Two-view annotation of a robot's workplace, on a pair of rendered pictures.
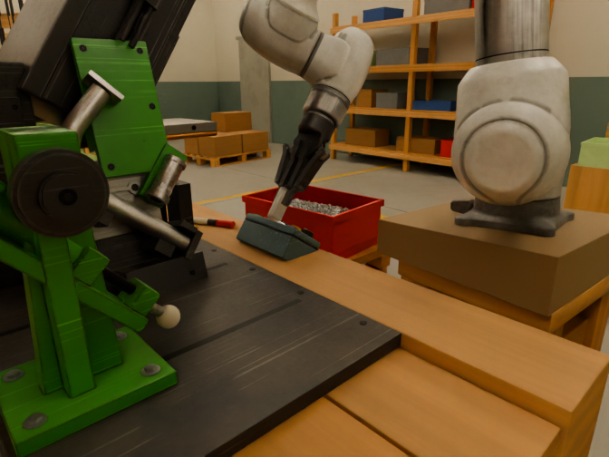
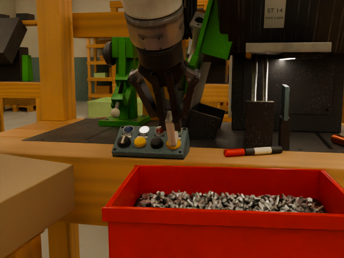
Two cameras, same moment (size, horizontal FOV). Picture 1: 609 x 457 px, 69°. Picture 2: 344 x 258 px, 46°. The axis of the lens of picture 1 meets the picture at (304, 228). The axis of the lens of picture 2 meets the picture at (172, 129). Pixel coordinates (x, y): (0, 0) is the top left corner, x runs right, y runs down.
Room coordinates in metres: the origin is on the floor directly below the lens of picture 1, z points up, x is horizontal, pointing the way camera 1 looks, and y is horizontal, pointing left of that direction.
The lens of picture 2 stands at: (1.54, -0.42, 1.09)
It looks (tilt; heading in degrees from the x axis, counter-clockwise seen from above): 9 degrees down; 144
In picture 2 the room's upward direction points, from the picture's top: straight up
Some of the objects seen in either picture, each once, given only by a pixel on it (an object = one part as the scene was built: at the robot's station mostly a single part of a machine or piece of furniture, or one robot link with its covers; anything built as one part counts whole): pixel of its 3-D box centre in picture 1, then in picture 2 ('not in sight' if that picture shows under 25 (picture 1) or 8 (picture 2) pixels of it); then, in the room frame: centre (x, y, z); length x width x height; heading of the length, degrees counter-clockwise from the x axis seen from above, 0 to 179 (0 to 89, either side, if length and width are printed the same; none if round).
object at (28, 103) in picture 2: not in sight; (27, 99); (-8.43, 2.62, 0.22); 1.20 x 0.81 x 0.44; 134
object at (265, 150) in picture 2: (208, 221); (253, 151); (0.96, 0.22, 0.91); 0.13 x 0.02 x 0.02; 70
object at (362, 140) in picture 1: (419, 90); not in sight; (6.40, -1.60, 1.10); 3.01 x 0.55 x 2.20; 41
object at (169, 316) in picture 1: (155, 309); (116, 107); (0.46, 0.17, 0.96); 0.06 x 0.03 x 0.06; 133
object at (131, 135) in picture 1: (117, 107); (217, 30); (0.75, 0.31, 1.17); 0.13 x 0.12 x 0.20; 43
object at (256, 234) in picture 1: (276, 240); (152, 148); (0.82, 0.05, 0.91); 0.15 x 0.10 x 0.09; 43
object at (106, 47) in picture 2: (62, 193); (109, 53); (0.36, 0.20, 1.12); 0.07 x 0.03 x 0.08; 133
